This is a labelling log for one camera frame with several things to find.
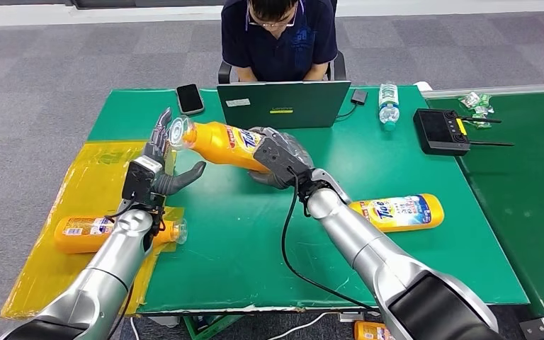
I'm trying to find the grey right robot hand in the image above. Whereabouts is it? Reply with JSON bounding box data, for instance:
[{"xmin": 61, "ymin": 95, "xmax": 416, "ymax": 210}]
[{"xmin": 248, "ymin": 126, "xmax": 317, "ymax": 191}]

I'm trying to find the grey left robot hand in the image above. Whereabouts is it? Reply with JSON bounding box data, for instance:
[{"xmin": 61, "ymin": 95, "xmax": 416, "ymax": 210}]
[{"xmin": 142, "ymin": 107, "xmax": 208, "ymax": 197}]

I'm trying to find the orange Tide detergent bottle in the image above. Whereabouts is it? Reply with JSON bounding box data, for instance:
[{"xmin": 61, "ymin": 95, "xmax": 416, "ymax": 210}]
[
  {"xmin": 54, "ymin": 215, "xmax": 189, "ymax": 255},
  {"xmin": 348, "ymin": 193, "xmax": 445, "ymax": 234},
  {"xmin": 169, "ymin": 115, "xmax": 273, "ymax": 174}
]

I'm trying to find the clear plastic water bottle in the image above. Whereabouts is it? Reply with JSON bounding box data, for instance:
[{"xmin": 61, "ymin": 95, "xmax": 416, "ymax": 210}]
[{"xmin": 378, "ymin": 81, "xmax": 401, "ymax": 132}]

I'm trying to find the orange detergent bottle under table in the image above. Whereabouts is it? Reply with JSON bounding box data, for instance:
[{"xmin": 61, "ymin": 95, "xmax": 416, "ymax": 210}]
[{"xmin": 353, "ymin": 321, "xmax": 396, "ymax": 340}]

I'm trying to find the dark green Lenovo laptop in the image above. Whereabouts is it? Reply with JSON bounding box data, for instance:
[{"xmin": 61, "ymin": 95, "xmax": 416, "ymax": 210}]
[{"xmin": 216, "ymin": 80, "xmax": 352, "ymax": 130}]

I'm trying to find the black smartphone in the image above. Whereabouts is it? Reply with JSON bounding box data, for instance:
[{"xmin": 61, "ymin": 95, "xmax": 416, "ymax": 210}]
[{"xmin": 176, "ymin": 83, "xmax": 206, "ymax": 116}]

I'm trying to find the yellow plastic sheet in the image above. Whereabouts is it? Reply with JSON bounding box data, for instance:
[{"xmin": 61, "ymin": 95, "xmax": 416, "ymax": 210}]
[{"xmin": 0, "ymin": 140, "xmax": 186, "ymax": 321}]

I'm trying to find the person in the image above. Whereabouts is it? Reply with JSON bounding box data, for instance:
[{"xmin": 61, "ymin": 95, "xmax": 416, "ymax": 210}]
[{"xmin": 220, "ymin": 0, "xmax": 339, "ymax": 84}]

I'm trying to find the black remote controller with antennas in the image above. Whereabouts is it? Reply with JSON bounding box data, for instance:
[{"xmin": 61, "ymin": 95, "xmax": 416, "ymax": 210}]
[{"xmin": 412, "ymin": 108, "xmax": 516, "ymax": 157}]

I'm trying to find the green crate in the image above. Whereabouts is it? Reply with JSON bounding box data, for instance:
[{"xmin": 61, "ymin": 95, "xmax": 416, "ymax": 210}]
[{"xmin": 182, "ymin": 314, "xmax": 246, "ymax": 340}]

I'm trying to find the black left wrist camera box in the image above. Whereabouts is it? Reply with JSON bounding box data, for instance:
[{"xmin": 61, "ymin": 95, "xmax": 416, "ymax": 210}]
[{"xmin": 121, "ymin": 156, "xmax": 164, "ymax": 204}]

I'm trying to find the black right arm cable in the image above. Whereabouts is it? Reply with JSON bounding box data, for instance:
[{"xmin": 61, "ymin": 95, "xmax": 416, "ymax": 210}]
[{"xmin": 279, "ymin": 166, "xmax": 383, "ymax": 315}]

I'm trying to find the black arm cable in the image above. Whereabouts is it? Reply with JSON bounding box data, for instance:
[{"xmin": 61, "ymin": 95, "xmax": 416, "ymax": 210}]
[
  {"xmin": 279, "ymin": 166, "xmax": 383, "ymax": 315},
  {"xmin": 103, "ymin": 198, "xmax": 138, "ymax": 225}
]

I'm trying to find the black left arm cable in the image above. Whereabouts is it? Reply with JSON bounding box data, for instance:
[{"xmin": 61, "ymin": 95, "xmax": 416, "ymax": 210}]
[{"xmin": 103, "ymin": 198, "xmax": 138, "ymax": 225}]

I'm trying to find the small black adapter with cable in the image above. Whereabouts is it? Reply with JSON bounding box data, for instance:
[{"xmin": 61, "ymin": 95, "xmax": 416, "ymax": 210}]
[{"xmin": 334, "ymin": 89, "xmax": 370, "ymax": 120}]

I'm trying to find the white cable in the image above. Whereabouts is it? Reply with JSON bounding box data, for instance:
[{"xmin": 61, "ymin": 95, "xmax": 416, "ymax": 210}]
[{"xmin": 266, "ymin": 311, "xmax": 344, "ymax": 340}]

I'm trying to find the aluminium table rail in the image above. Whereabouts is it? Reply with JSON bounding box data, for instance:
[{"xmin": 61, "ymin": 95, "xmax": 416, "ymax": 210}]
[{"xmin": 420, "ymin": 82, "xmax": 544, "ymax": 101}]

